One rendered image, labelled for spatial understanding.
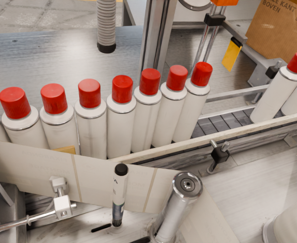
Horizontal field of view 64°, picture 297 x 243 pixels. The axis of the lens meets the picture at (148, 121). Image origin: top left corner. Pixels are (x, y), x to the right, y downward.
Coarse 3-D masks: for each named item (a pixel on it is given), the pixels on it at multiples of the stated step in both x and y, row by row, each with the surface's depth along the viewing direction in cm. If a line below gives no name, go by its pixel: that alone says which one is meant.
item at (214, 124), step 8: (232, 112) 66; (240, 112) 67; (248, 112) 67; (280, 112) 69; (200, 120) 63; (208, 120) 63; (216, 120) 64; (224, 120) 64; (232, 120) 64; (240, 120) 65; (248, 120) 65; (200, 128) 61; (208, 128) 61; (216, 128) 62; (224, 128) 62; (232, 128) 62; (272, 128) 64; (192, 136) 59; (200, 136) 59; (240, 136) 61; (208, 144) 58; (80, 152) 52; (176, 152) 55; (184, 152) 57; (144, 160) 52; (152, 160) 53
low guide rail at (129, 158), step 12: (276, 120) 61; (288, 120) 63; (228, 132) 56; (240, 132) 58; (180, 144) 52; (192, 144) 53; (204, 144) 55; (120, 156) 48; (132, 156) 48; (144, 156) 49; (156, 156) 51
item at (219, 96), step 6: (240, 90) 60; (246, 90) 60; (252, 90) 61; (258, 90) 62; (264, 90) 63; (210, 96) 57; (216, 96) 57; (222, 96) 58; (228, 96) 59; (234, 96) 60
